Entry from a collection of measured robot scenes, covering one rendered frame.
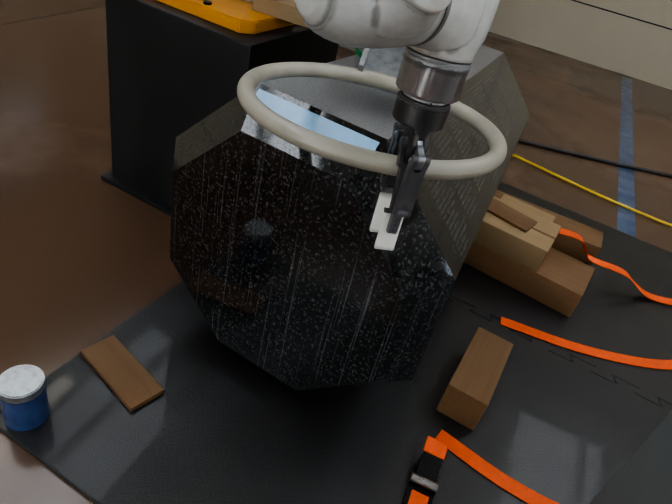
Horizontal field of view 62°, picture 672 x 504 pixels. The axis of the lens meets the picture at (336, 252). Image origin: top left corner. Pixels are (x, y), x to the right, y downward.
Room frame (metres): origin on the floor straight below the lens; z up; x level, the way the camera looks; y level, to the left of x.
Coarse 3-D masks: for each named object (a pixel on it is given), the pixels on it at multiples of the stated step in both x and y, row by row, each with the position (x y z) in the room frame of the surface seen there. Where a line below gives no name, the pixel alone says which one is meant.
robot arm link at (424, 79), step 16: (400, 64) 0.75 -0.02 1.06; (416, 64) 0.72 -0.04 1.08; (432, 64) 0.71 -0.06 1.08; (448, 64) 0.71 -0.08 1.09; (464, 64) 0.73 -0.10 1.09; (400, 80) 0.73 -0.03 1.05; (416, 80) 0.72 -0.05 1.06; (432, 80) 0.71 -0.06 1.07; (448, 80) 0.72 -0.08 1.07; (464, 80) 0.74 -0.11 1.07; (416, 96) 0.71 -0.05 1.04; (432, 96) 0.71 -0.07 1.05; (448, 96) 0.72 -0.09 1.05
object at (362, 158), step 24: (264, 72) 1.01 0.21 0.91; (288, 72) 1.08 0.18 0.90; (312, 72) 1.13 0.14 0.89; (336, 72) 1.16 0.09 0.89; (360, 72) 1.18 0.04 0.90; (240, 96) 0.86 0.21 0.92; (264, 120) 0.78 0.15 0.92; (288, 120) 0.78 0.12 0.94; (480, 120) 1.05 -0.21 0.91; (312, 144) 0.74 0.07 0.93; (336, 144) 0.74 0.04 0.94; (504, 144) 0.93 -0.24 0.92; (360, 168) 0.73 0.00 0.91; (384, 168) 0.73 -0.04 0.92; (432, 168) 0.75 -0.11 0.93; (456, 168) 0.77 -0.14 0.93; (480, 168) 0.81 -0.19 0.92
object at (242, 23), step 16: (160, 0) 1.86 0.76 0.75; (176, 0) 1.84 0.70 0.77; (192, 0) 1.83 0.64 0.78; (208, 0) 1.88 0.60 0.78; (224, 0) 1.92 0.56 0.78; (208, 16) 1.79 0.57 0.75; (224, 16) 1.77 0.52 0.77; (240, 16) 1.79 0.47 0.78; (256, 16) 1.83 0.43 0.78; (240, 32) 1.76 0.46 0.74; (256, 32) 1.78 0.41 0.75
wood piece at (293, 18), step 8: (256, 0) 1.89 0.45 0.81; (264, 0) 1.88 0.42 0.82; (272, 0) 1.88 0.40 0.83; (280, 0) 1.89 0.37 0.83; (288, 0) 1.92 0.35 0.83; (256, 8) 1.89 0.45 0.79; (264, 8) 1.88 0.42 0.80; (272, 8) 1.88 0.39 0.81; (280, 8) 1.87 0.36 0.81; (288, 8) 1.86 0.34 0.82; (296, 8) 1.86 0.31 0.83; (272, 16) 1.88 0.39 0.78; (280, 16) 1.87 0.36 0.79; (288, 16) 1.86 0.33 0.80; (296, 16) 1.86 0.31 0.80; (304, 24) 1.85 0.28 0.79
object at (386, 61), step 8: (368, 48) 1.24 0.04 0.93; (392, 48) 1.34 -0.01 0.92; (400, 48) 1.35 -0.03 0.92; (368, 56) 1.26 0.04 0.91; (376, 56) 1.30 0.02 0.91; (384, 56) 1.31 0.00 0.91; (392, 56) 1.31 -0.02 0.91; (400, 56) 1.32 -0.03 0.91; (360, 64) 1.18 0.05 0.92; (368, 64) 1.26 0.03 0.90; (376, 64) 1.27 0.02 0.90; (384, 64) 1.28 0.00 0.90; (392, 64) 1.28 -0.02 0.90; (384, 72) 1.25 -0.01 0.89; (392, 72) 1.26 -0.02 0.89; (376, 88) 1.19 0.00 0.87
